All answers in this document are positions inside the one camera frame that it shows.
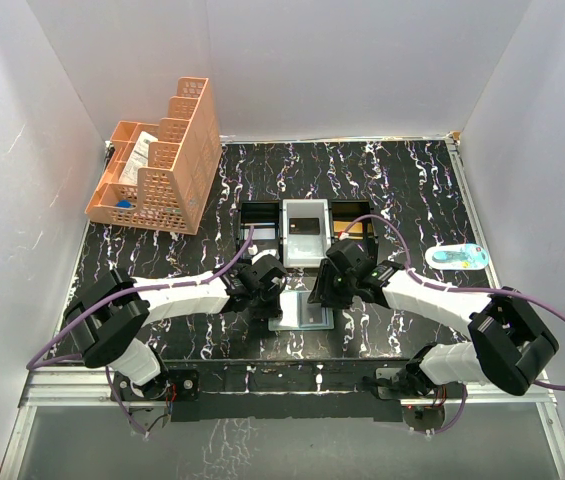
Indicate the green card holder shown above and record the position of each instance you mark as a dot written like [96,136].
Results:
[298,314]

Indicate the blue white oval package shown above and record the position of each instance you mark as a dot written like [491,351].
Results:
[468,256]

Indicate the white plastic bin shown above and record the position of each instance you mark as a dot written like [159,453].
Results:
[305,251]

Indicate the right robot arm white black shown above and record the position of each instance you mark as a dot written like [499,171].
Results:
[507,343]

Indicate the peach plastic desk organizer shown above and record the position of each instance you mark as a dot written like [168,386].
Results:
[172,191]

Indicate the black bin with white card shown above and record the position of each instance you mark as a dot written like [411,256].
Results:
[254,214]

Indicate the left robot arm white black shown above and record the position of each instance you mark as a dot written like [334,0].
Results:
[106,318]

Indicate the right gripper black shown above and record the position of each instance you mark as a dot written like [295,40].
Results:
[323,292]

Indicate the blue small object in organizer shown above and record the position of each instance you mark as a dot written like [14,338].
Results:
[124,205]

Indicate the white paper packet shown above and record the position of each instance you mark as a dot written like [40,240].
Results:
[137,159]

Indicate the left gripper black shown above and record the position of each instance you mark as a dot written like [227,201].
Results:
[270,310]

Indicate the gold card in black bin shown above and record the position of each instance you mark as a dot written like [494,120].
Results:
[356,230]

